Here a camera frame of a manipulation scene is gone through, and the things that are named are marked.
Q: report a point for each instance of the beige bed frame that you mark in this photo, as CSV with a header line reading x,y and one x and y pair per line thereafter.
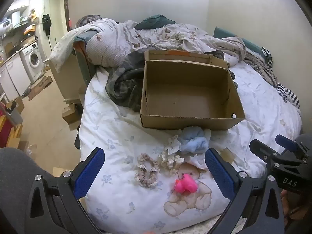
x,y
70,78

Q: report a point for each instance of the grey patterned pillow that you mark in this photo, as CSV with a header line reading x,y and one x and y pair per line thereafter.
x,y
86,20

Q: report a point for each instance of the dark green cloth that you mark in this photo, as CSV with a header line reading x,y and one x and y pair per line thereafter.
x,y
153,20

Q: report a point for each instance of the grey-green camouflage blanket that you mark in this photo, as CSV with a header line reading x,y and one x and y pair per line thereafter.
x,y
121,82

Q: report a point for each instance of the white countertop appliance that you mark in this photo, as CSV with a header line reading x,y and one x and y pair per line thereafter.
x,y
6,24

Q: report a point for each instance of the dark door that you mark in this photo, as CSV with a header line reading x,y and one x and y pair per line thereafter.
x,y
66,7

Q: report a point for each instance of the person's right hand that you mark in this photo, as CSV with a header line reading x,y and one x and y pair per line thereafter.
x,y
286,205

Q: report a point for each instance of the grey box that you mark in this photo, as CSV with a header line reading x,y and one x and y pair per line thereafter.
x,y
15,115

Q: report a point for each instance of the black and white striped cloth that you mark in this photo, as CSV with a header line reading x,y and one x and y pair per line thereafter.
x,y
287,93

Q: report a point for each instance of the red bag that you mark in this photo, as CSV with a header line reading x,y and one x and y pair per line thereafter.
x,y
4,131

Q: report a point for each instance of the brown floor mat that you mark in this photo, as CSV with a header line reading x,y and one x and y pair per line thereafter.
x,y
39,87

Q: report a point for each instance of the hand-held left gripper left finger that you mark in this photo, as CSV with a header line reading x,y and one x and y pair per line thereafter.
x,y
90,173

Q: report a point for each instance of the crumpled white patterned quilt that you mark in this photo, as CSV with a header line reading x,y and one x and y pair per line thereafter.
x,y
109,43

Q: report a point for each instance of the pale sock with dark trim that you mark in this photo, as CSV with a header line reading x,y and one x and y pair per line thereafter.
x,y
207,137

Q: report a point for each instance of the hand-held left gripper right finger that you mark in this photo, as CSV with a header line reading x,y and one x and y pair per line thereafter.
x,y
219,175

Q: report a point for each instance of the light blue fluffy scrunchie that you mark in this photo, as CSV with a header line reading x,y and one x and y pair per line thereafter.
x,y
192,141

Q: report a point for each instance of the white washing machine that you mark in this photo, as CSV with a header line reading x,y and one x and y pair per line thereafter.
x,y
33,61

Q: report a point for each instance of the cream sheer scrunchie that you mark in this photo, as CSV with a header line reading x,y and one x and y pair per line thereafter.
x,y
174,162

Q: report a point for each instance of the small cardboard box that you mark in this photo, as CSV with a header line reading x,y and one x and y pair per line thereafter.
x,y
70,113

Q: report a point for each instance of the grey knitted blanket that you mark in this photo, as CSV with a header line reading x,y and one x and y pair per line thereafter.
x,y
258,64

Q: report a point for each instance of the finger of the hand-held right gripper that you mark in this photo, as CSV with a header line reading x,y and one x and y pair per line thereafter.
x,y
260,149
285,141

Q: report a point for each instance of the pink squishy toy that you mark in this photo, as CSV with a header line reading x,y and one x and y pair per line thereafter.
x,y
186,185

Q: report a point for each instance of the white water heater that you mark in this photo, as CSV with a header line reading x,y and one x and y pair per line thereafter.
x,y
15,18

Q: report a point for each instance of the teal pillow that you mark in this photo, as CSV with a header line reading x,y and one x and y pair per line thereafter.
x,y
246,42

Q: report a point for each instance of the beige lace-edged scrunchie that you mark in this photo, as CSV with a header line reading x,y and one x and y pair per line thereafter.
x,y
140,161

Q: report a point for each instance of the white cabinet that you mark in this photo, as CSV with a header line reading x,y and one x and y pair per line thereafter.
x,y
12,75

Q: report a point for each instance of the white teddy bear bedsheet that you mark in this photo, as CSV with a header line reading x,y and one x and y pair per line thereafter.
x,y
109,126

